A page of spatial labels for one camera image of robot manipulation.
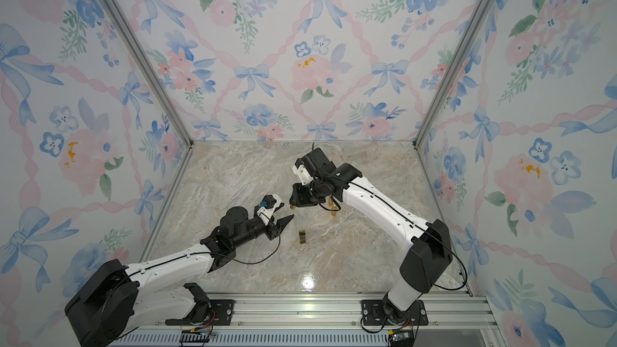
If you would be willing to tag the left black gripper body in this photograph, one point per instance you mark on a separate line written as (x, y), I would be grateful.
(271, 230)

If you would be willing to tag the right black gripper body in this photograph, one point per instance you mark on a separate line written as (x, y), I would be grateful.
(304, 195)

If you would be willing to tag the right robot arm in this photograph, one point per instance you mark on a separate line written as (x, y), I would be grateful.
(427, 245)

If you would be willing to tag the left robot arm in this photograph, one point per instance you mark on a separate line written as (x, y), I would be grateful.
(117, 299)

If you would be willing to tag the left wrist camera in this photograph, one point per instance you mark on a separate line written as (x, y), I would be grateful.
(268, 206)

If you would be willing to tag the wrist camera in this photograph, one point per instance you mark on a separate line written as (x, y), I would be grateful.
(300, 170)
(268, 206)

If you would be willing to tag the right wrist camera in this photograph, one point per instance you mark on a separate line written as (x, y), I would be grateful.
(300, 170)

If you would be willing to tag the aluminium front rail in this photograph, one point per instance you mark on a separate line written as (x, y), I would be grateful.
(334, 319)

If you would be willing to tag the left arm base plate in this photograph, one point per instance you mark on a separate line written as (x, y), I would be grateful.
(219, 311)

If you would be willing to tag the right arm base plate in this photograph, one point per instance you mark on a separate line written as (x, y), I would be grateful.
(378, 312)

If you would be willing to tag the left aluminium corner post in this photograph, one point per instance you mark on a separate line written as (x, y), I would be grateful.
(140, 58)

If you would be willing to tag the aluminium corner post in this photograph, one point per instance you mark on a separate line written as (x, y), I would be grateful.
(463, 48)
(140, 58)

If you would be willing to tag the right aluminium corner post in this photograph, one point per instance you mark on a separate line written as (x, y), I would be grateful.
(463, 48)

